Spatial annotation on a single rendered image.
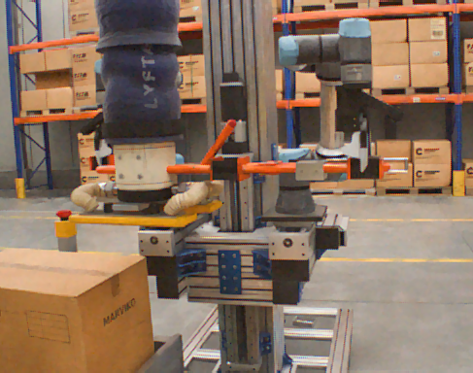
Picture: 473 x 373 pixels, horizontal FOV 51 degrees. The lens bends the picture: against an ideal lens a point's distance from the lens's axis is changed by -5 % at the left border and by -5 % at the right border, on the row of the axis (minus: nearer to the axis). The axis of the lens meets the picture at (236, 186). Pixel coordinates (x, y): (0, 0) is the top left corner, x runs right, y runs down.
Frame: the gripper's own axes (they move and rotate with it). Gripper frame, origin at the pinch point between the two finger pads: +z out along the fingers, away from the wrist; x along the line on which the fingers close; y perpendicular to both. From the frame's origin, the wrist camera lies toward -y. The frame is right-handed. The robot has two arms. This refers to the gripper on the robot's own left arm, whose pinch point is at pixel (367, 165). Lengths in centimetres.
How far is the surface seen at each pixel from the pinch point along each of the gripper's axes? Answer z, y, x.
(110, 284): 34, 74, 4
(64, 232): 32, 129, -43
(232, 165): -0.9, 32.8, 6.0
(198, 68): -98, 348, -693
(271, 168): 0.1, 23.3, 3.9
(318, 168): 0.2, 11.6, 3.7
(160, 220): 12, 49, 16
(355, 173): 1.4, 2.4, 3.5
